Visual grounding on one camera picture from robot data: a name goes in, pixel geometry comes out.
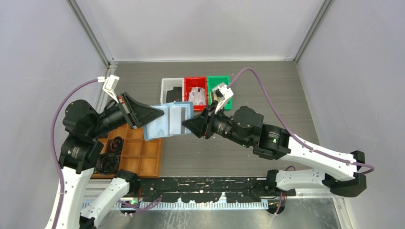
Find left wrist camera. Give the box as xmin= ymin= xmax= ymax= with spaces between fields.
xmin=97 ymin=74 xmax=120 ymax=103

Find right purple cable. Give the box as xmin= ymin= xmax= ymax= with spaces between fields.
xmin=227 ymin=67 xmax=375 ymax=216

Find green plastic bin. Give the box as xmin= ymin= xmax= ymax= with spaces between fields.
xmin=207 ymin=75 xmax=233 ymax=111

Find blue card holder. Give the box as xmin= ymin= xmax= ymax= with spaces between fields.
xmin=143 ymin=102 xmax=194 ymax=141

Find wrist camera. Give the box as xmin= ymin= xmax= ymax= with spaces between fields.
xmin=97 ymin=74 xmax=120 ymax=103
xmin=211 ymin=83 xmax=234 ymax=114

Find white plastic bin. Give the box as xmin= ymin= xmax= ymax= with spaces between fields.
xmin=160 ymin=78 xmax=184 ymax=104

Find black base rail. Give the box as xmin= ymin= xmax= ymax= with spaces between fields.
xmin=124 ymin=177 xmax=280 ymax=203

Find red plastic bin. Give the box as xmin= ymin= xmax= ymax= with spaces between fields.
xmin=183 ymin=77 xmax=208 ymax=112

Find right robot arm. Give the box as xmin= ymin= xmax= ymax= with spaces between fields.
xmin=182 ymin=104 xmax=367 ymax=198

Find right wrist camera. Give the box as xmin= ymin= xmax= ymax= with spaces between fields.
xmin=211 ymin=83 xmax=234 ymax=114

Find wooden compartment tray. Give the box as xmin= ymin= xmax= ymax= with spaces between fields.
xmin=91 ymin=125 xmax=162 ymax=179

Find black cards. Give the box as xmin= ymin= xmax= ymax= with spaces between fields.
xmin=166 ymin=86 xmax=183 ymax=103

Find white cards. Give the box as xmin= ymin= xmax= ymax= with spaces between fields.
xmin=188 ymin=87 xmax=206 ymax=105

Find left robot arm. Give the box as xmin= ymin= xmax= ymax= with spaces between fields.
xmin=46 ymin=93 xmax=164 ymax=229

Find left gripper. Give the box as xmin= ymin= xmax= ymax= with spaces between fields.
xmin=89 ymin=91 xmax=165 ymax=136

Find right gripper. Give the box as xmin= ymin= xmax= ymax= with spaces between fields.
xmin=182 ymin=100 xmax=251 ymax=148

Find black straps bundle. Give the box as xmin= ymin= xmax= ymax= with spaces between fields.
xmin=95 ymin=136 xmax=124 ymax=175

